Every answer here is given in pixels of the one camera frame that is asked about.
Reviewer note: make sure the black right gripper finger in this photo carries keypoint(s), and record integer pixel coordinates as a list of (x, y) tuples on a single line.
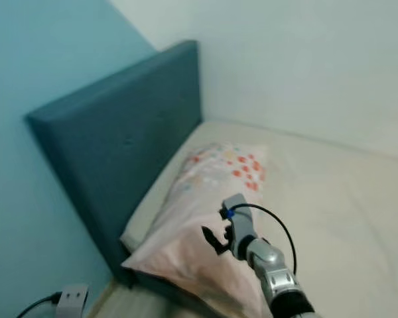
[(216, 242)]

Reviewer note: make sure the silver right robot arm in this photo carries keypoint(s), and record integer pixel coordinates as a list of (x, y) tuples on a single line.
[(275, 268)]

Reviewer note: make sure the cream sheeted bed mattress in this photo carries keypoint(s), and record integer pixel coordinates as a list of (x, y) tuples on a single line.
[(345, 212)]

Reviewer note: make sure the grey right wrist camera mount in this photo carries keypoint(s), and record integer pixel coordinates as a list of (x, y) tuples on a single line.
[(242, 222)]

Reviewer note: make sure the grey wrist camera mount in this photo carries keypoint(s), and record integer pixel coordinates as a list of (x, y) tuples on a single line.
[(242, 222), (73, 299)]

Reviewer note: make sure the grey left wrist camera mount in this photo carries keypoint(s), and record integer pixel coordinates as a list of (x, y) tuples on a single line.
[(73, 299)]

